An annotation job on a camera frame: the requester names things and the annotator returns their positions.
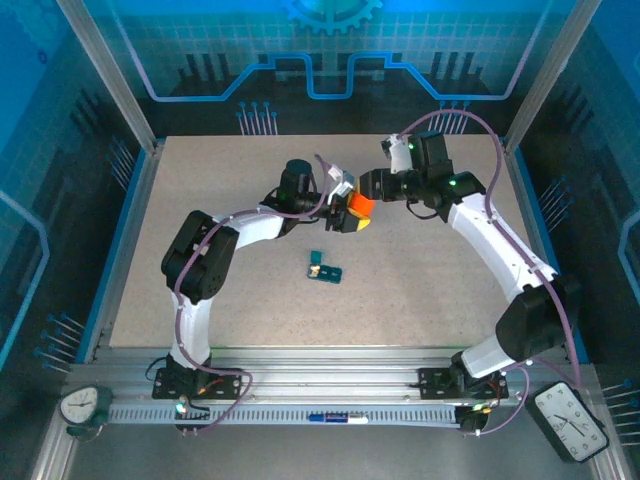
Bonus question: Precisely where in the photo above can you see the orange pill bottle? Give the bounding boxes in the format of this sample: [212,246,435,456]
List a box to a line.
[348,192,375,219]

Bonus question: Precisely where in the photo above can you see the teal pill organizer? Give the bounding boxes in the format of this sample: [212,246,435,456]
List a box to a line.
[305,249,344,285]

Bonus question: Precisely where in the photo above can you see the blue white marker pen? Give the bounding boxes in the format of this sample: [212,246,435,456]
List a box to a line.
[308,411,369,425]

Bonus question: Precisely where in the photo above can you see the black controller box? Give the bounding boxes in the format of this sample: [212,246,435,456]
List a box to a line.
[457,403,494,435]
[172,395,211,435]

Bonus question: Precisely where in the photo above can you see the black alarm clock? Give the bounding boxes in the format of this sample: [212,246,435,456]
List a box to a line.
[524,380,610,464]

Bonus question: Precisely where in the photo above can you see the green round alarm clock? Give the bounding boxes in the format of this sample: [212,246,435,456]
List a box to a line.
[59,384,114,442]

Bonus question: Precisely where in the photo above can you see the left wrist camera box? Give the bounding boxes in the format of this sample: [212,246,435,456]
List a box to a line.
[327,167,357,200]

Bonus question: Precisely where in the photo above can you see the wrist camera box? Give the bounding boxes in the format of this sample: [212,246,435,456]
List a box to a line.
[327,167,357,200]
[381,133,415,175]

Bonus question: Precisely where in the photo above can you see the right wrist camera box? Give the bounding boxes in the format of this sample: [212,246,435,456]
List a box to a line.
[381,133,415,175]

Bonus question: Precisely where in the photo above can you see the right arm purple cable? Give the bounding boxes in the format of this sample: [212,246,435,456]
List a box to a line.
[397,109,584,437]

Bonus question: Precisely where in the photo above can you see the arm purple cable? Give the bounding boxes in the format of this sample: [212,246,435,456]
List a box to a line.
[172,153,337,437]
[397,109,584,437]

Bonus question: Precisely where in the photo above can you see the aluminium table side rail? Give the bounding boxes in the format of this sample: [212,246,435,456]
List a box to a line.
[499,139,576,364]
[74,139,166,364]

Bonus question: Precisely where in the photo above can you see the aluminium frame post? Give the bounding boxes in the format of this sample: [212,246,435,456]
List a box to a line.
[502,0,594,154]
[54,0,166,154]

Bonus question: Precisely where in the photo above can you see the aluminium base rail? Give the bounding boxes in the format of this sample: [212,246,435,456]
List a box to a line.
[69,347,596,402]

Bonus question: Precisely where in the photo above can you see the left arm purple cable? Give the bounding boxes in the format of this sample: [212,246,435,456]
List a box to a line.
[172,153,337,437]

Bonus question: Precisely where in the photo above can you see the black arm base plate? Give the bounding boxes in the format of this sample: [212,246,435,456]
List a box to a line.
[152,367,244,401]
[417,367,510,401]

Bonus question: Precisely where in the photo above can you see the slotted grey cable duct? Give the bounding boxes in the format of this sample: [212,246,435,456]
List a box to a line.
[107,403,464,427]

